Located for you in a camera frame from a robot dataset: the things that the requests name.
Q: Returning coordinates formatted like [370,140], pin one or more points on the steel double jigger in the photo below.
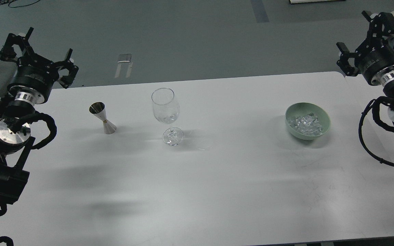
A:
[98,109]

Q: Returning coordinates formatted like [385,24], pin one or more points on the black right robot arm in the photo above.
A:
[381,108]

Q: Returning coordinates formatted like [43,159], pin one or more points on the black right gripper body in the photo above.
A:
[372,57]

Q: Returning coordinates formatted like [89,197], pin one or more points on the clear wine glass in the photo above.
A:
[166,110]

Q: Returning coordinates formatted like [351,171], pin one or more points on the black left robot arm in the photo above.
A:
[22,127]

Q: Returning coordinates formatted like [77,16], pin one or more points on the clear ice cubes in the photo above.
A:
[308,124]

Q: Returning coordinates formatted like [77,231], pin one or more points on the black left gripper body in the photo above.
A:
[35,73]

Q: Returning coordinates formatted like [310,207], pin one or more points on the metal floor plate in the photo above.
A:
[124,66]

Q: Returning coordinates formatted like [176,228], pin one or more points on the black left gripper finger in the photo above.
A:
[67,64]
[8,54]

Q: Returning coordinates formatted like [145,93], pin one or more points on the green bowl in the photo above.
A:
[303,108]

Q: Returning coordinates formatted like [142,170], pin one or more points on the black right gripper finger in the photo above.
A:
[380,31]
[343,61]

